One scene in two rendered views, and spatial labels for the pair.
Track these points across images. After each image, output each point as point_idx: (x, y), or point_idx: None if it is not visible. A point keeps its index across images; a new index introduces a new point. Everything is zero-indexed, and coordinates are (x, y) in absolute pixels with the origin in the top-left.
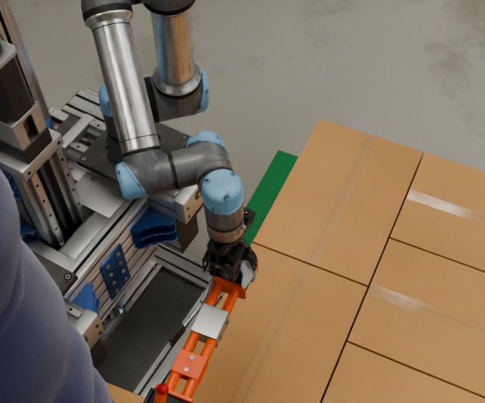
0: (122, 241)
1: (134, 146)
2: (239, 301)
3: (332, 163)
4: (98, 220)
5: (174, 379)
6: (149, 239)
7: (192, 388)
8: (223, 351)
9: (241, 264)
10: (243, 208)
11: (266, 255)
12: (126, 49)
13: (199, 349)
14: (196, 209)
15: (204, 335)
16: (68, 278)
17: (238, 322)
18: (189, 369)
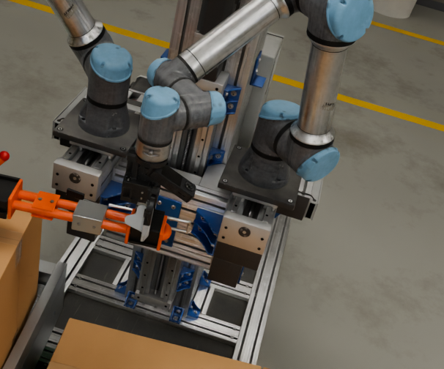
0: (185, 206)
1: (182, 53)
2: (190, 363)
3: None
4: (193, 179)
5: (31, 194)
6: (202, 236)
7: (24, 205)
8: (132, 356)
9: (141, 204)
10: (193, 187)
11: None
12: (251, 12)
13: (130, 337)
14: (234, 244)
15: (75, 208)
16: (121, 148)
17: (166, 365)
18: (40, 200)
